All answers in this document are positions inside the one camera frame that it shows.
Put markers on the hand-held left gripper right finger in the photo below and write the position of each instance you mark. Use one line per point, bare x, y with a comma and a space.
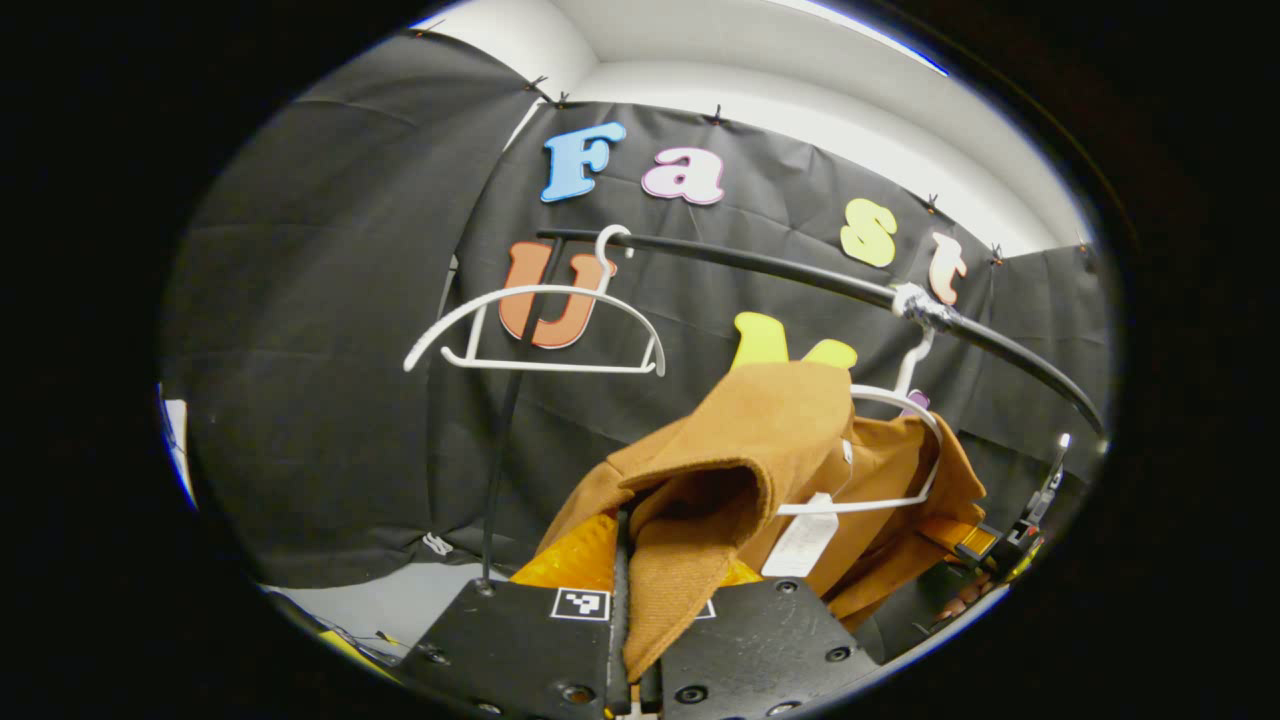
760, 645

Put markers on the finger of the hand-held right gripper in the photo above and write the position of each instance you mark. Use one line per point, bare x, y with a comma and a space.
960, 540

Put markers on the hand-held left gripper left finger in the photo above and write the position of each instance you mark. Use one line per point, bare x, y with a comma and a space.
510, 640

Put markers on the white clothes hanger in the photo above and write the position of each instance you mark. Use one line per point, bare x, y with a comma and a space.
545, 292
920, 410

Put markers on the brown jacket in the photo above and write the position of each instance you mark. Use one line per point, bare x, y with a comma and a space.
760, 430

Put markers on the white cloth tie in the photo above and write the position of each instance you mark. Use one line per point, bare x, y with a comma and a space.
437, 544

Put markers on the grey tape wrap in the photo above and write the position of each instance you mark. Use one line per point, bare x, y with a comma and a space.
920, 305

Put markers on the white panel with blue edge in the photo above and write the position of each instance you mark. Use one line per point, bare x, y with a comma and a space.
178, 450

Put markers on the small ceiling light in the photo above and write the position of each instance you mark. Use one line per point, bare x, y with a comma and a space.
880, 35

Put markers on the black clothes rail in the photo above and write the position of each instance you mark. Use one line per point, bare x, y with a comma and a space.
760, 262

